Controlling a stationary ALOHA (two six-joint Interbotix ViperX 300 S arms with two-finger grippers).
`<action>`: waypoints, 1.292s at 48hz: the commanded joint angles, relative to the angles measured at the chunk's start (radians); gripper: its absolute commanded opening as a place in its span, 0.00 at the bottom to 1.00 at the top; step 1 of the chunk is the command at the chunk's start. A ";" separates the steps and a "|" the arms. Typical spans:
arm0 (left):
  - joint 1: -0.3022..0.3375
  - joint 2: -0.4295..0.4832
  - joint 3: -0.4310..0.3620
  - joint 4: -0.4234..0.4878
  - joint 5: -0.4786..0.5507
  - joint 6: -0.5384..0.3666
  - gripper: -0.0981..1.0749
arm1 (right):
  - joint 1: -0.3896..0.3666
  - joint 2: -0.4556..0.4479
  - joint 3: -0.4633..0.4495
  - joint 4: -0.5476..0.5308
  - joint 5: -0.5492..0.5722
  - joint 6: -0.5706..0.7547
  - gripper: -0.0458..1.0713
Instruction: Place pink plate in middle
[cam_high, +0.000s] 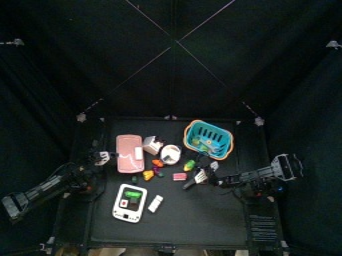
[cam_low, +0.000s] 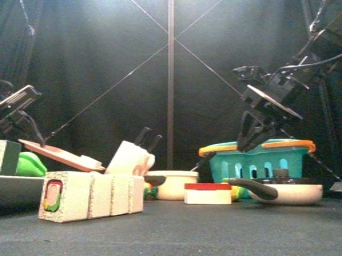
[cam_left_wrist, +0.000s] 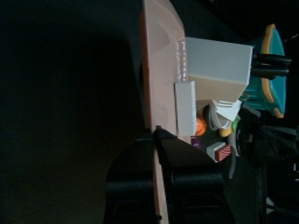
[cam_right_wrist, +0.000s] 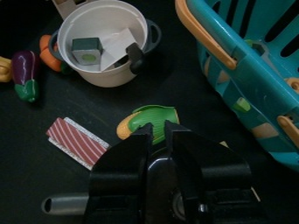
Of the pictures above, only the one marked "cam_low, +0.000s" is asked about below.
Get wooden cutting board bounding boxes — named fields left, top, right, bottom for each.
left=17, top=138, right=107, bottom=173

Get dark green white block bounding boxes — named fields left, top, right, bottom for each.
left=0, top=139, right=22, bottom=176

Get green toy pepper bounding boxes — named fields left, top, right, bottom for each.
left=16, top=151, right=48, bottom=178

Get black pan lid with knob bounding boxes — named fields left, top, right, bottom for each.
left=262, top=168, right=323, bottom=185

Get yellow green toy vegetable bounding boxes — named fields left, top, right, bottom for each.
left=229, top=185, right=251, bottom=202

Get grey tray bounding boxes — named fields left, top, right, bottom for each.
left=0, top=174, right=48, bottom=208

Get red white toy block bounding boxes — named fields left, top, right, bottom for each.
left=183, top=182, right=233, bottom=206

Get white toy pot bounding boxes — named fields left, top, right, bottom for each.
left=143, top=169, right=200, bottom=202

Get white wooden knife block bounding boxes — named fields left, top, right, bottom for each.
left=104, top=140, right=156, bottom=177

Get wooden sushi roll toy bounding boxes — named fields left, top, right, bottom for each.
left=37, top=170, right=145, bottom=224

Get green yellow toy food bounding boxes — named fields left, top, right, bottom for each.
left=143, top=181, right=160, bottom=201

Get teal basket orange handles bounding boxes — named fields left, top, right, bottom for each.
left=197, top=138, right=318, bottom=184

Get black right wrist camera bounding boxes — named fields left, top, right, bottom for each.
left=232, top=65, right=270, bottom=85

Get black utensil handle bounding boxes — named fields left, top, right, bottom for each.
left=191, top=150, right=217, bottom=172

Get white pan black handle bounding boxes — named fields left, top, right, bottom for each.
left=227, top=177, right=324, bottom=206

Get black toy knife handle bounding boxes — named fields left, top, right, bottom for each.
left=133, top=126, right=152, bottom=146
left=147, top=134, right=163, bottom=154

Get thin diagonal brace wire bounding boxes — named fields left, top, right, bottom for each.
left=44, top=0, right=224, bottom=143
left=128, top=0, right=342, bottom=182

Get vertical metal frame pole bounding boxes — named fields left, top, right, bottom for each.
left=165, top=0, right=176, bottom=171

